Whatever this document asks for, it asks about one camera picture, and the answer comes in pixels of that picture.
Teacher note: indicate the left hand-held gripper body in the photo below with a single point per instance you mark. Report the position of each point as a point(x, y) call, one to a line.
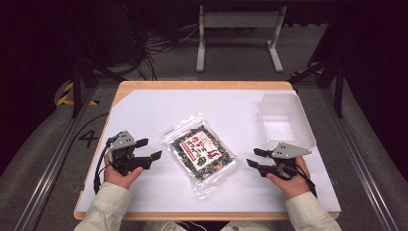
point(123, 141)

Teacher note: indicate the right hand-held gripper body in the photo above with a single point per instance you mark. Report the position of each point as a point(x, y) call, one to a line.
point(287, 150)

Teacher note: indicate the clear plastic container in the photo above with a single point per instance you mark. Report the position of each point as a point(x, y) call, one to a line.
point(284, 125)

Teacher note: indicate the clear bag of dried seaweed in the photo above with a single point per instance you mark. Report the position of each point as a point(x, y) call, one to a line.
point(200, 154)

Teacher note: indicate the person's right hand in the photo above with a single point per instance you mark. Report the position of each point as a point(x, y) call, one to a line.
point(296, 186)

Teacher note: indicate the person's left hand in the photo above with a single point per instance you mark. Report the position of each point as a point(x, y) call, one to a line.
point(118, 179)

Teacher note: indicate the white paper sheet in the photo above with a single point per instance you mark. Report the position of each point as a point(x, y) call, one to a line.
point(198, 106)

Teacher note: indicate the black metal stand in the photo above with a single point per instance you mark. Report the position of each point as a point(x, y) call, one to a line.
point(76, 89)
point(338, 86)

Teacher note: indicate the white metal stand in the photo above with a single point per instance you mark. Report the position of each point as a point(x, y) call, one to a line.
point(240, 20)

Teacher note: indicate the aluminium floor rail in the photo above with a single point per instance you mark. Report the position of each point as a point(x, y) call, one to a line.
point(48, 176)
point(362, 166)

